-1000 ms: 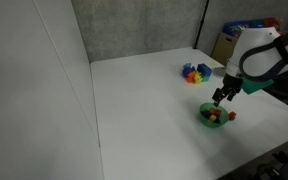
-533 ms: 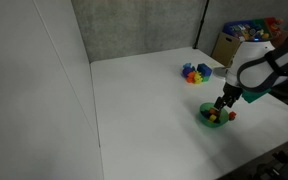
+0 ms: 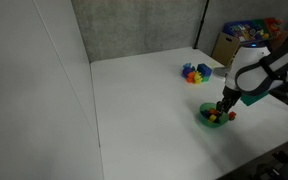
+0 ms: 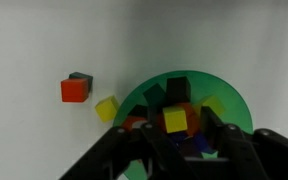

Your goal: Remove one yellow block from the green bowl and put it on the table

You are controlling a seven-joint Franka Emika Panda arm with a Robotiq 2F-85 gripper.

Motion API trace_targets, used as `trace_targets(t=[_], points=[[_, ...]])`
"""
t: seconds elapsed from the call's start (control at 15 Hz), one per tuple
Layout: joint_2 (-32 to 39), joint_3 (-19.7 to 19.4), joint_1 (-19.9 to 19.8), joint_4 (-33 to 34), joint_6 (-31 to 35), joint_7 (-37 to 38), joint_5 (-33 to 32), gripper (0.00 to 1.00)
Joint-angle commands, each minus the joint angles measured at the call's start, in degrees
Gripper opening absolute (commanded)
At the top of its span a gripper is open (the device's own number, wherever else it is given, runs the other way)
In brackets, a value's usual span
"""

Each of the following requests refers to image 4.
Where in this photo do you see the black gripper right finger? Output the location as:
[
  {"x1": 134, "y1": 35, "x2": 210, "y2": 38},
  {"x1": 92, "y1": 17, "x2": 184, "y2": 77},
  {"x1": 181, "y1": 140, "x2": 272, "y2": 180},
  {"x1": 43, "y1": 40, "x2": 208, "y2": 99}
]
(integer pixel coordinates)
[{"x1": 199, "y1": 106, "x2": 288, "y2": 180}]

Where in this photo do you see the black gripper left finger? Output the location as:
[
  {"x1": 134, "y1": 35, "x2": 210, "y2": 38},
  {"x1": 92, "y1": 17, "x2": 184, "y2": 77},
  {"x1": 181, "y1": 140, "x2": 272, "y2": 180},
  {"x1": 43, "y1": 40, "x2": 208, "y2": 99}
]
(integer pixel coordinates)
[{"x1": 59, "y1": 121, "x2": 198, "y2": 180}]

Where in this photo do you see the yellow wooden cube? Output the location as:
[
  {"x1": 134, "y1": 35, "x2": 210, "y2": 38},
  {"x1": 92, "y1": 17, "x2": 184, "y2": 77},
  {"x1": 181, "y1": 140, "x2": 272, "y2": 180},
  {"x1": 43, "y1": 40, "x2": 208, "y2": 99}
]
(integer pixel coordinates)
[
  {"x1": 162, "y1": 105, "x2": 189, "y2": 134},
  {"x1": 193, "y1": 95, "x2": 227, "y2": 118},
  {"x1": 94, "y1": 95, "x2": 121, "y2": 124}
]

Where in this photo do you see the green translucent plastic bowl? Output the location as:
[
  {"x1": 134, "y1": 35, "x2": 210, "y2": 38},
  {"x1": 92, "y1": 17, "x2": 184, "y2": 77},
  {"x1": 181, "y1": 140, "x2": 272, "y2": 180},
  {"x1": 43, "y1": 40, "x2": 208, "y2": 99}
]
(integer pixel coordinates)
[{"x1": 112, "y1": 69, "x2": 254, "y2": 180}]

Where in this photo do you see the orange wooden cube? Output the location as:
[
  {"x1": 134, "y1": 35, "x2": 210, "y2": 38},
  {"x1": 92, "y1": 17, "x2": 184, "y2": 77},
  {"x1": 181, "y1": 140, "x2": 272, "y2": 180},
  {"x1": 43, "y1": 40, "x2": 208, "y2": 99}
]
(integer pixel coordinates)
[
  {"x1": 180, "y1": 102, "x2": 202, "y2": 137},
  {"x1": 120, "y1": 115, "x2": 148, "y2": 132}
]

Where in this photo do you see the blue wooden cube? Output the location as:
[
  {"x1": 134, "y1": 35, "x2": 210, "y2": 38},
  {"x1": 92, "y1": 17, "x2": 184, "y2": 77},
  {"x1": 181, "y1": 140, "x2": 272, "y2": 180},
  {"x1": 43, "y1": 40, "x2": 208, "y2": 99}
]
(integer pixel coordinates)
[{"x1": 191, "y1": 132, "x2": 210, "y2": 153}]

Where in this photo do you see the dark green wooden cube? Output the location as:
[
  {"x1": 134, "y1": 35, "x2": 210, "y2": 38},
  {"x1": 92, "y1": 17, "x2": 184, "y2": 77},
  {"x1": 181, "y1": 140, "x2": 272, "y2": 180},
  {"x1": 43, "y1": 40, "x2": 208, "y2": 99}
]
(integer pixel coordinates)
[
  {"x1": 68, "y1": 71, "x2": 94, "y2": 93},
  {"x1": 142, "y1": 83, "x2": 168, "y2": 110}
]

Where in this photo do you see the black wooden cube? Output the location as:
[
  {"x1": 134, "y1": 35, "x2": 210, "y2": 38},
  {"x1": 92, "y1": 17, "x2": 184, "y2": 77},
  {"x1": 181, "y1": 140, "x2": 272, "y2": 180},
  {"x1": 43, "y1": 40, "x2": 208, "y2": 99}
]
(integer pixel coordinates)
[{"x1": 165, "y1": 76, "x2": 192, "y2": 104}]

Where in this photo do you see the red wooden cube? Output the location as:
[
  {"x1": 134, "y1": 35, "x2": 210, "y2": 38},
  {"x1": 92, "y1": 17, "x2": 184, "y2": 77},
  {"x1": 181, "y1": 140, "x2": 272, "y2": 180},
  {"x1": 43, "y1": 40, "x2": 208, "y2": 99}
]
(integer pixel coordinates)
[{"x1": 60, "y1": 78, "x2": 90, "y2": 104}]

